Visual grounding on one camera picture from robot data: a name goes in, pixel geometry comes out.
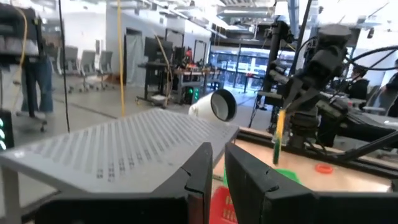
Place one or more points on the computer with green lights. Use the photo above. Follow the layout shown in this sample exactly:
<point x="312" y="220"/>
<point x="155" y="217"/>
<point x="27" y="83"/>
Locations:
<point x="192" y="95"/>

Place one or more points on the grey office chair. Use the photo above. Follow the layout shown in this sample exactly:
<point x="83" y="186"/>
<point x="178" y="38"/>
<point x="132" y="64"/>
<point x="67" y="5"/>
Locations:
<point x="88" y="63"/>
<point x="105" y="63"/>
<point x="71" y="60"/>

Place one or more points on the black aluminium table frame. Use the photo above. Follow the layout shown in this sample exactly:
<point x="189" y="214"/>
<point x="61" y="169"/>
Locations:
<point x="255" y="137"/>

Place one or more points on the person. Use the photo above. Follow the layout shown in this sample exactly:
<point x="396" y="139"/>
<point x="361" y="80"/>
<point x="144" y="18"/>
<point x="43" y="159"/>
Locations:
<point x="43" y="84"/>
<point x="357" y="88"/>

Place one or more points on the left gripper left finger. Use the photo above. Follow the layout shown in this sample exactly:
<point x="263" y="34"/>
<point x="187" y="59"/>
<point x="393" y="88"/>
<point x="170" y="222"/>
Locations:
<point x="124" y="208"/>

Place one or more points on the orange coil wristband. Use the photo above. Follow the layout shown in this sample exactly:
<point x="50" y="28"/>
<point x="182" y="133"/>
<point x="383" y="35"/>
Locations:
<point x="317" y="169"/>

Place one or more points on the grey perforated metal shelf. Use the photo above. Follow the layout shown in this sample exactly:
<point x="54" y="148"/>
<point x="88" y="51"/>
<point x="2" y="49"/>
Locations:
<point x="124" y="146"/>

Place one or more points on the black box with green lights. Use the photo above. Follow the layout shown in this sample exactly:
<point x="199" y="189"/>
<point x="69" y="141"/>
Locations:
<point x="6" y="130"/>

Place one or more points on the dark equipment rack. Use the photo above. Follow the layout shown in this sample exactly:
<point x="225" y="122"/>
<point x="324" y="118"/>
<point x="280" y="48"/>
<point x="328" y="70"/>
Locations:
<point x="15" y="31"/>

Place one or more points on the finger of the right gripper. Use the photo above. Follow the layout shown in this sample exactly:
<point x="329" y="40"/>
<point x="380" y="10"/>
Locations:
<point x="306" y="97"/>
<point x="293" y="90"/>

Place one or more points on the black monitor on cart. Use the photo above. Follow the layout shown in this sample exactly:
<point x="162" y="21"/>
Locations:
<point x="158" y="48"/>

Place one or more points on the green plastic basket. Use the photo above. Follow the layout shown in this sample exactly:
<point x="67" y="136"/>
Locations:
<point x="289" y="175"/>

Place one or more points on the black equipment cart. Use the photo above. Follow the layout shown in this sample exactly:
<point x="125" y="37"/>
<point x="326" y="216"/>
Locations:
<point x="152" y="81"/>

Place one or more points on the red plastic basket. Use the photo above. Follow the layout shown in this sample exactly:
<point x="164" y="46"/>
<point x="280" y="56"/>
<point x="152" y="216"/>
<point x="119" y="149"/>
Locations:
<point x="220" y="207"/>

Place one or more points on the white dome camera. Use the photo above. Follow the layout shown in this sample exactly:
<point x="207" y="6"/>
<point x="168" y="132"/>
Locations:
<point x="202" y="109"/>

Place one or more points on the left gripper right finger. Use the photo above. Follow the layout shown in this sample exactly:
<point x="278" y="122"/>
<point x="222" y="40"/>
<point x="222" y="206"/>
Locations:
<point x="280" y="205"/>

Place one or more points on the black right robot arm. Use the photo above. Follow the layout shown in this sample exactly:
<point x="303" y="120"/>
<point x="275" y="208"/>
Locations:
<point x="367" y="127"/>

